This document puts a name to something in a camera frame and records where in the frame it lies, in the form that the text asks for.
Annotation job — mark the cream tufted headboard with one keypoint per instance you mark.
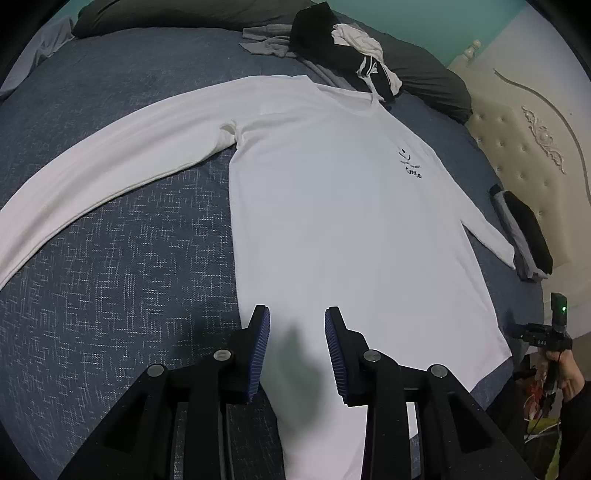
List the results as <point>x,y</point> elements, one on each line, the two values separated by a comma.
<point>517,152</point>

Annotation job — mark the light lavender blanket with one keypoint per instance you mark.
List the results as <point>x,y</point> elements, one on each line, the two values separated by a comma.
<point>46,50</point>

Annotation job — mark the white long-sleeve shirt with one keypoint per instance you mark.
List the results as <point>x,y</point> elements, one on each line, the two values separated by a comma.
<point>346,230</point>

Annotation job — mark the person's right forearm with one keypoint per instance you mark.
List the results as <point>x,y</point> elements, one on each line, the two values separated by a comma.
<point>577,438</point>

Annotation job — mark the dark grey bolster pillow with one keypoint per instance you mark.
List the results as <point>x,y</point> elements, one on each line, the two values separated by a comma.
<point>429,78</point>

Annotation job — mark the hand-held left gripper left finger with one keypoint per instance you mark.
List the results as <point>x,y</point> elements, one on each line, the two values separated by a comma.
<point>258,350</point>

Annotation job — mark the crumpled white garment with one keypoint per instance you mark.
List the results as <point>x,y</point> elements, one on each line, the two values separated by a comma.
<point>360,41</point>

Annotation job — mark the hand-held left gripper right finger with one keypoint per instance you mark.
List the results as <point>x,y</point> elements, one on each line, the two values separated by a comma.
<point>334,355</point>

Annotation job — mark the blue patterned bedspread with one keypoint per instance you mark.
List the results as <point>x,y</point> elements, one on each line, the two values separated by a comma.
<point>115,277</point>

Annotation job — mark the person's right hand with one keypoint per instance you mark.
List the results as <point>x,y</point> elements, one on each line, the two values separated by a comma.
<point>572,376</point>

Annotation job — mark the folded black garment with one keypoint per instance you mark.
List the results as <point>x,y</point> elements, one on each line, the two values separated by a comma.
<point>531,230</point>

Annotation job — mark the crumpled black garment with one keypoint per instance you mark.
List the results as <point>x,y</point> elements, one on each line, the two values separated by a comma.
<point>314,32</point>

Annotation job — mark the crumpled grey garment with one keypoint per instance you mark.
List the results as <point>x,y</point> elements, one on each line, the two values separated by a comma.
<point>268,44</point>

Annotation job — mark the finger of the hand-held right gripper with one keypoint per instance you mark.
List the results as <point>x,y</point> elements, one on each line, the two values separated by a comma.
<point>518,333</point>

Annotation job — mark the stack of folded clothes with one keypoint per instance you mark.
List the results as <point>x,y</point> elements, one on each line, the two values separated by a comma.
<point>515,240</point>

